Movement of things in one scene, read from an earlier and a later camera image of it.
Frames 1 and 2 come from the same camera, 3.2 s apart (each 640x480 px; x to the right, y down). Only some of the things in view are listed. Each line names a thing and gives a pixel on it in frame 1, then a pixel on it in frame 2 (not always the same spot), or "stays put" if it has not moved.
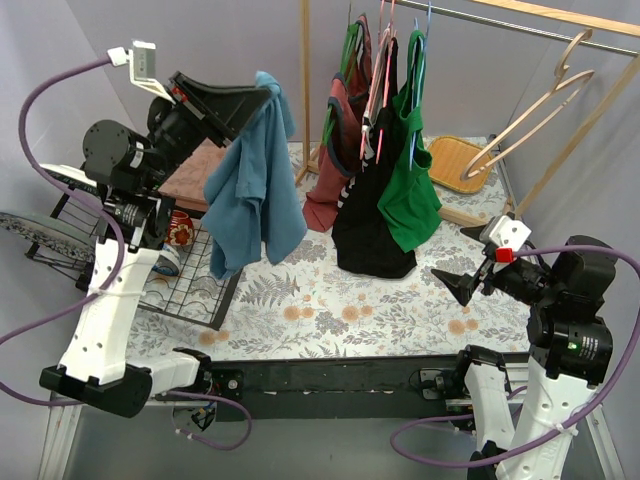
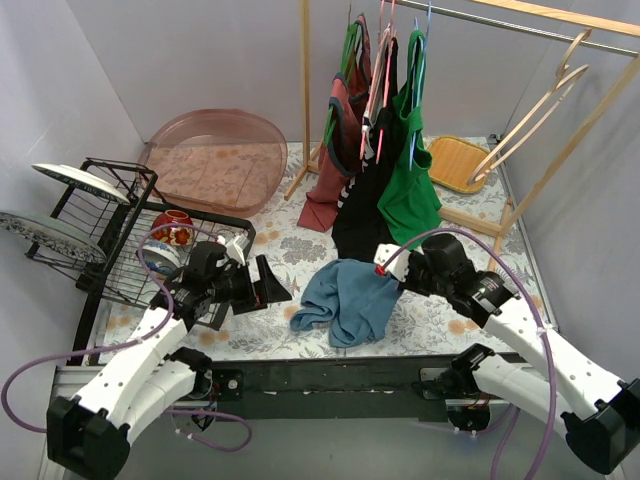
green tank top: (409, 201) stays put
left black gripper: (191, 106) to (255, 288)
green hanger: (349, 47) stays put
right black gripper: (481, 276) to (417, 275)
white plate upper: (73, 177) stays put
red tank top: (346, 106) stays put
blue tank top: (252, 198) to (350, 298)
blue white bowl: (167, 262) stays put
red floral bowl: (181, 229) stays put
